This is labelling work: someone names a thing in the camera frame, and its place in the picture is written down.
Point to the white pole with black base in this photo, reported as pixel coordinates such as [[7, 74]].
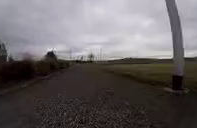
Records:
[[178, 43]]

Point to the grass verge strip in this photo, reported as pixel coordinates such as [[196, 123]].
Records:
[[6, 87]]

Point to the green grass field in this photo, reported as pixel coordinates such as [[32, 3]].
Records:
[[146, 71]]

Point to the brown hedge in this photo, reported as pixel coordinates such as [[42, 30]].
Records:
[[16, 70]]

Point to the dark gravel asphalt path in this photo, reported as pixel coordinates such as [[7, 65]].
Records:
[[86, 100]]

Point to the distant dark wooded ridge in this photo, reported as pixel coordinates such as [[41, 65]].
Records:
[[146, 60]]

